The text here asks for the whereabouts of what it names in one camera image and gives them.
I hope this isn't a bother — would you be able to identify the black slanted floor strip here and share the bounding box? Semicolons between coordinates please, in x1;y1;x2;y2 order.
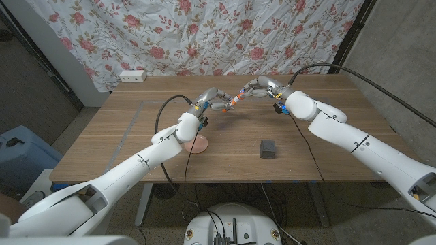
0;8;84;112

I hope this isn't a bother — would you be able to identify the blue plastic bin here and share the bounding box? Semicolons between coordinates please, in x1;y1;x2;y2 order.
0;125;64;201

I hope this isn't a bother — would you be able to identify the dark grey block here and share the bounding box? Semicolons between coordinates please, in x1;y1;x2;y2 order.
259;139;277;160

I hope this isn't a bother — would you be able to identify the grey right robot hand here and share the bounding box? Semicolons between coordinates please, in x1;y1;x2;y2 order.
239;75;296;100

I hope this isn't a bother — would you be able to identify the black backdrop stand pole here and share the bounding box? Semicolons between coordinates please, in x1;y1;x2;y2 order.
327;0;377;75

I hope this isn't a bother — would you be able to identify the floral backdrop cloth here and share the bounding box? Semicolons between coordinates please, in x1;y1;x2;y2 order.
25;0;366;93

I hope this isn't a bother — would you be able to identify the person's bare leg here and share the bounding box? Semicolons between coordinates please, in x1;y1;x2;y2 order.
0;193;27;224

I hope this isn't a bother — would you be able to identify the white leaning panel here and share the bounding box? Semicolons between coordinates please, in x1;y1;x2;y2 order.
1;0;110;108

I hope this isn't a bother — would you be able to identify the pink round dish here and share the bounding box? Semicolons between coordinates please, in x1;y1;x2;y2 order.
185;134;209;154

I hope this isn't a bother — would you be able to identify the thin black left arm wire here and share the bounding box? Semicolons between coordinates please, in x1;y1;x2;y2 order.
183;131;199;185

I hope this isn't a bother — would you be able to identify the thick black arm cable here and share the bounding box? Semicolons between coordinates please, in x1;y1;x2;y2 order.
155;95;202;214
287;63;436;129

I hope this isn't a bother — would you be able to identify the white box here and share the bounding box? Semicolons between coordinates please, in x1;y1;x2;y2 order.
20;169;57;201

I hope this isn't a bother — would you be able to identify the thin black arm wire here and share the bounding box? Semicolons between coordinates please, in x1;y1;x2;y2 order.
183;131;199;185
288;114;436;219

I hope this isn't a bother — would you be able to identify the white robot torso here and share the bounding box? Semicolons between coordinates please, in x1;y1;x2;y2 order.
183;203;283;245

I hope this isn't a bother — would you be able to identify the white power strip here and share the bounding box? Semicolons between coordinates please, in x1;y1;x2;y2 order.
119;69;148;83

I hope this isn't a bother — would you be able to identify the thin black right arm wire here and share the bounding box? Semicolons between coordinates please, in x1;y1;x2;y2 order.
288;114;436;219

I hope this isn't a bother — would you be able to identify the metal table leg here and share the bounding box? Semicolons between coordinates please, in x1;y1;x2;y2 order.
308;182;330;228
134;183;154;228

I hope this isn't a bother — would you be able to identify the white floor cable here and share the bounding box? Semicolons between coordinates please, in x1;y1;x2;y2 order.
260;183;302;245

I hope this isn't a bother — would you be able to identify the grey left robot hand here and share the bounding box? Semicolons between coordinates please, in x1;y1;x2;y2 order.
186;86;236;119

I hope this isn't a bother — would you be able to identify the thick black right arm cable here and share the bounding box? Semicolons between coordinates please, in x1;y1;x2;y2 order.
287;63;436;129

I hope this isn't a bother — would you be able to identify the black round disc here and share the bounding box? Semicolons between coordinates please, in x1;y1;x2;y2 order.
151;183;181;201

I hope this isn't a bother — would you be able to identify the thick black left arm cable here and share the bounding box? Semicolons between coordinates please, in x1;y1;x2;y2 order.
155;95;202;214

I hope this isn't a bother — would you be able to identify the white grey sneaker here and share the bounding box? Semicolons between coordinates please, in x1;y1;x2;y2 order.
23;190;46;209

